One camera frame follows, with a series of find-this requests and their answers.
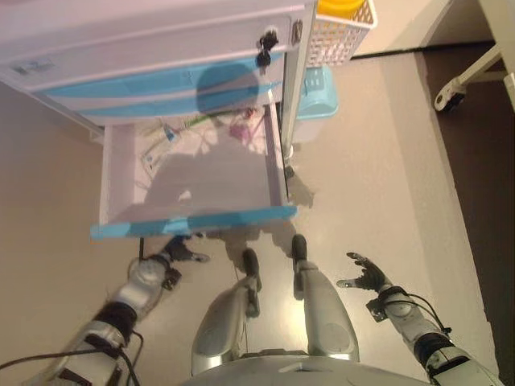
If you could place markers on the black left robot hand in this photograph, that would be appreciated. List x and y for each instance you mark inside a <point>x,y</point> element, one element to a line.
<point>181,249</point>

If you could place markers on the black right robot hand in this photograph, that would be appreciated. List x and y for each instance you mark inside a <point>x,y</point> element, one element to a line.
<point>372,279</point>

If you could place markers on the blue white cart drawer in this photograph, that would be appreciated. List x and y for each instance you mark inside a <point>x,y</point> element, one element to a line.
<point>201,185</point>
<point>161,105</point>
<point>141,84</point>

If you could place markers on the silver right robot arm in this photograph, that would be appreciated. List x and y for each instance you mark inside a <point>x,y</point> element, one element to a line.
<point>406,317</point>

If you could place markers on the purple medicine box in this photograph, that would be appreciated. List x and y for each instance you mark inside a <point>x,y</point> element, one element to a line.
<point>240,129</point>

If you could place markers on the silver right robot leg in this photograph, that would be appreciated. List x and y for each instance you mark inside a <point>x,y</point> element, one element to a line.
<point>326,309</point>

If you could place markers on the silver robot leg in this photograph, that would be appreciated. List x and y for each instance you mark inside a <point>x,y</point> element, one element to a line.
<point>326,309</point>
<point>221,321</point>

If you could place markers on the silver left robot leg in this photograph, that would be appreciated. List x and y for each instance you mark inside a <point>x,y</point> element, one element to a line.
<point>221,321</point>

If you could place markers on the blue white sachet package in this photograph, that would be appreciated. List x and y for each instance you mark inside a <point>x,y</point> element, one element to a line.
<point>155,154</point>

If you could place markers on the green white long package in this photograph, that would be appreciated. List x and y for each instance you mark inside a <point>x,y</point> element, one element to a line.
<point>201,120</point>

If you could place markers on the black cart caster wheel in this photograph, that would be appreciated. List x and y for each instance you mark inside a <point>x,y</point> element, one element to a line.
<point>290,169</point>

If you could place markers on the light blue waste bin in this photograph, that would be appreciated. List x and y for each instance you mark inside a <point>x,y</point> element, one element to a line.
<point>318,96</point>

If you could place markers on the bed caster wheel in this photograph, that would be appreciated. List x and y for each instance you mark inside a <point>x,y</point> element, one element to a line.
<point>448,98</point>

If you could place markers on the white medical cart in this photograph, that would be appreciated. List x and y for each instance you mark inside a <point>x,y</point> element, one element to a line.
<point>141,32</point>

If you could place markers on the black cart keys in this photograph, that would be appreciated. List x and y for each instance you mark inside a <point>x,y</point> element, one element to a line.
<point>266,44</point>

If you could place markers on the white perforated basket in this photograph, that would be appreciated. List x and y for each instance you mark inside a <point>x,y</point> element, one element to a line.
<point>334,40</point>

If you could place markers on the metal cart side latch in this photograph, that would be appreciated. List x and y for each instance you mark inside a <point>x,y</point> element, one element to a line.
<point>297,30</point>

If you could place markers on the yellow sharps container red lid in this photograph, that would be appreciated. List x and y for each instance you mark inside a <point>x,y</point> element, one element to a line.
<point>338,6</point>

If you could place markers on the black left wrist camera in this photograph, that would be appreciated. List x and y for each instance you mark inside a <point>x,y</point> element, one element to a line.
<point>172,278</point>

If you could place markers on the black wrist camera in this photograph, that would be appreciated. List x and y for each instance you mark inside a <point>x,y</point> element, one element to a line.
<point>172,278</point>
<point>376,311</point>

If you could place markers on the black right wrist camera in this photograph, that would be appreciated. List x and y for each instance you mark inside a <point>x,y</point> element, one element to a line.
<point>376,311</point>

